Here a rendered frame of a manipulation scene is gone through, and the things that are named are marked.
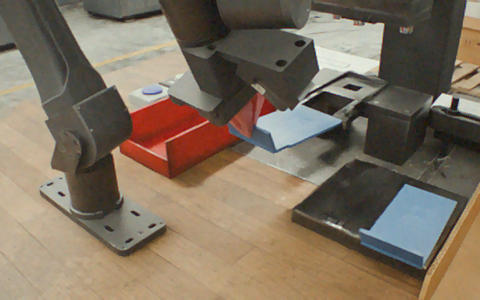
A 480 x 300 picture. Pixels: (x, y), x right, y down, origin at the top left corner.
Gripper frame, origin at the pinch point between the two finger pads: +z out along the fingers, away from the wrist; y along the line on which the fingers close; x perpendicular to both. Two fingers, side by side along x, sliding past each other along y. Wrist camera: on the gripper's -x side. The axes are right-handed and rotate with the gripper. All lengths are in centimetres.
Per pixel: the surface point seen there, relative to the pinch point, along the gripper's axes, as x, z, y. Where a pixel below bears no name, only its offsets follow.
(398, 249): -19.6, 6.7, -1.4
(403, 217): -16.8, 11.8, 4.8
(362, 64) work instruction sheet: 19, 38, 51
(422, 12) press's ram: -6.2, 3.4, 31.1
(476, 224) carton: -23.9, 16.5, 10.7
